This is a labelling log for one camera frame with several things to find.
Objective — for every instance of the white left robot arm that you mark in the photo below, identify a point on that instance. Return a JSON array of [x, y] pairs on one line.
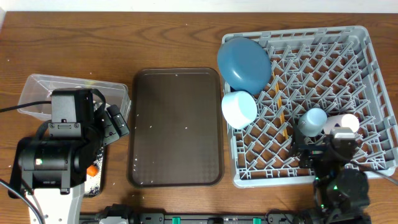
[[52, 166]]

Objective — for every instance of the large blue plate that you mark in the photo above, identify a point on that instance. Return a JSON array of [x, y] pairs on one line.
[[244, 65]]

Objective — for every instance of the grey dishwasher rack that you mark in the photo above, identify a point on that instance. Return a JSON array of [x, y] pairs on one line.
[[332, 68]]

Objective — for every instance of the black plastic bin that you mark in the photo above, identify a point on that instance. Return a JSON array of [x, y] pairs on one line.
[[15, 178]]

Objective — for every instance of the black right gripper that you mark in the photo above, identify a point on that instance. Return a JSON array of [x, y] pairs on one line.
[[311, 152]]

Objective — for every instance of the light blue rice bowl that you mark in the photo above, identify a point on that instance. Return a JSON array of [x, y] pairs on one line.
[[239, 109]]

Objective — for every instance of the pink cup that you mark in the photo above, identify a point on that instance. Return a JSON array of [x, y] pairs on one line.
[[342, 120]]

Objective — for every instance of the brown serving tray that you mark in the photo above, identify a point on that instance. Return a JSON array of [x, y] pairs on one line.
[[176, 137]]

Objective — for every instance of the orange carrot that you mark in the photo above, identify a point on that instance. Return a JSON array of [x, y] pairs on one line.
[[92, 171]]

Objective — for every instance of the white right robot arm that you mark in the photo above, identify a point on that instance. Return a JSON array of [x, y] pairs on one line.
[[340, 194]]

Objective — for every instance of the light blue cup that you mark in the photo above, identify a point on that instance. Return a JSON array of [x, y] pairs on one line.
[[312, 122]]

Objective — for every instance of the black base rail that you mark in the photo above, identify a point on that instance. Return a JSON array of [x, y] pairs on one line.
[[118, 213]]

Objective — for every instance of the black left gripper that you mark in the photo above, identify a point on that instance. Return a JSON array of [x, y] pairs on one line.
[[111, 125]]

